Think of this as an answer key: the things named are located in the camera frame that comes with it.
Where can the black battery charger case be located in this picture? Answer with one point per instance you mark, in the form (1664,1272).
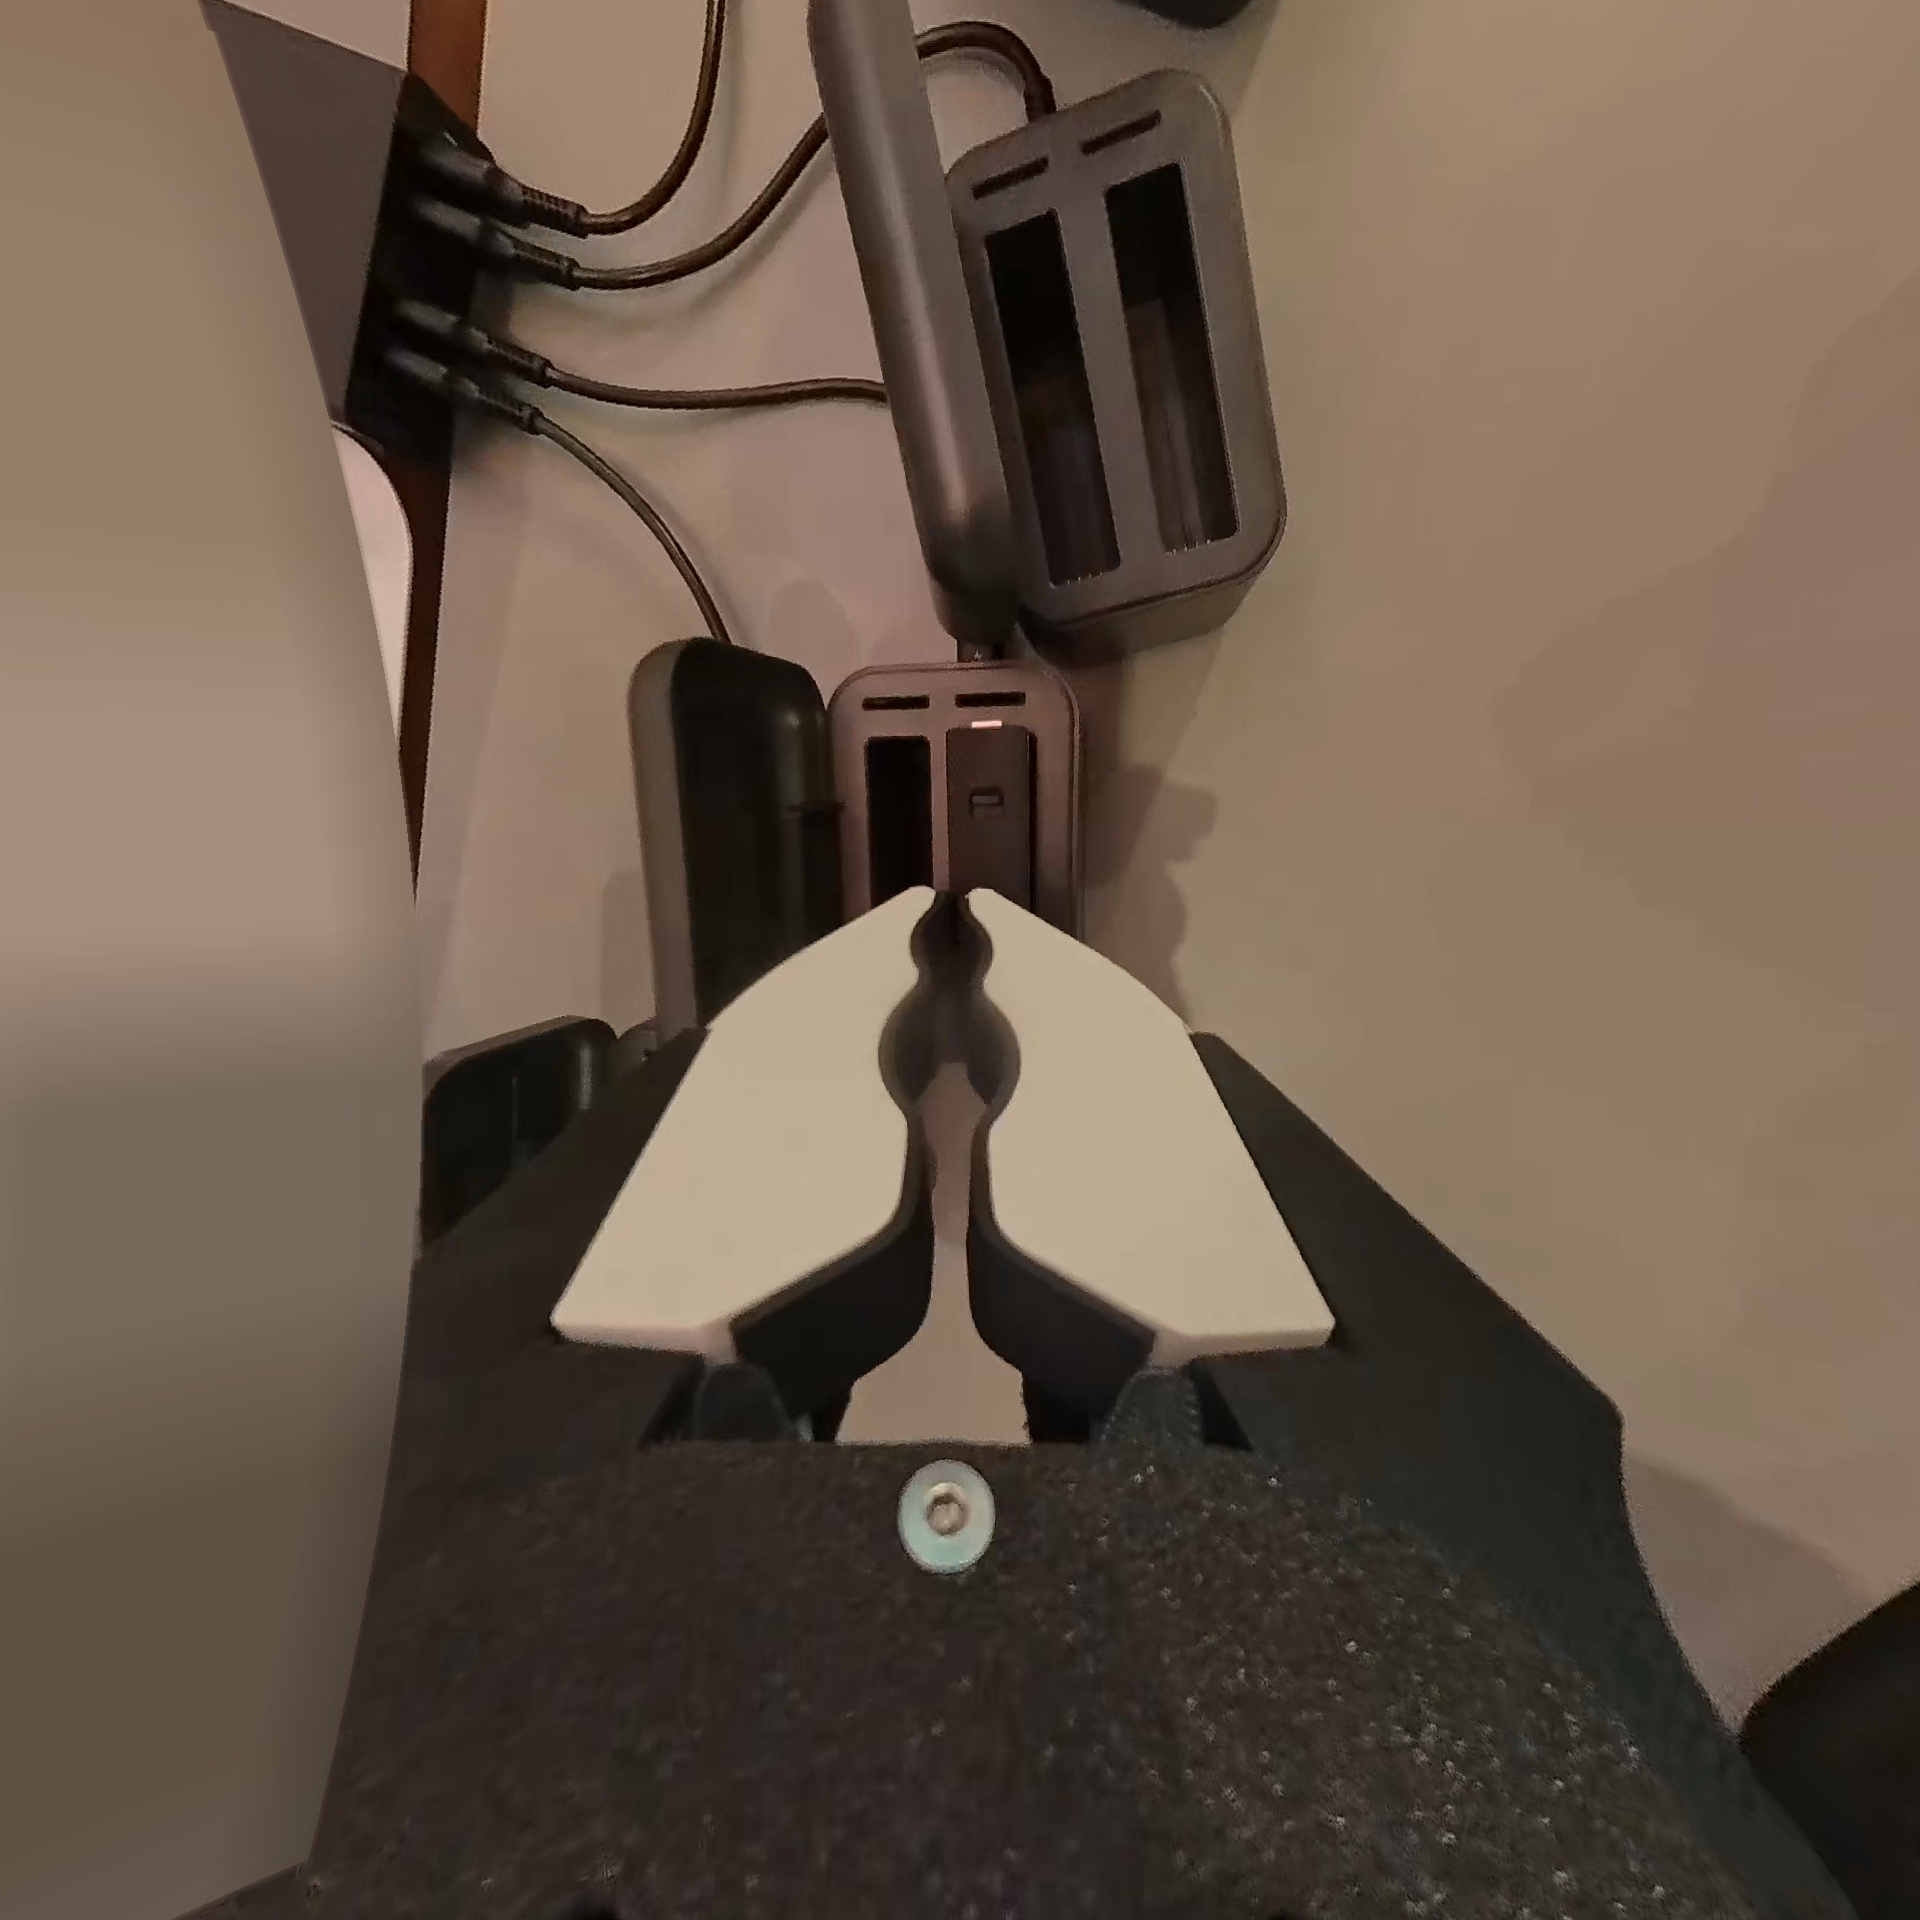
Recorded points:
(510,1112)
(901,301)
(736,813)

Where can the black charging hub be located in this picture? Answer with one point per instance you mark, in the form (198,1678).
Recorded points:
(421,181)

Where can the black honeycomb cushion pad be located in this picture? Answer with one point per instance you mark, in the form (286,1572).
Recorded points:
(1846,1773)

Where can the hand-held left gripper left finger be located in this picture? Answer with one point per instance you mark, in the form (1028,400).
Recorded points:
(736,1172)

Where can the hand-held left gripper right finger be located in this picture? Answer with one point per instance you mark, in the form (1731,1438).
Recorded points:
(1171,1172)

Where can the white base mat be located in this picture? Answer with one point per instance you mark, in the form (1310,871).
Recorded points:
(376,573)

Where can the black battery orange stripe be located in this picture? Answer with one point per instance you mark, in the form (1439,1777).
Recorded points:
(981,796)

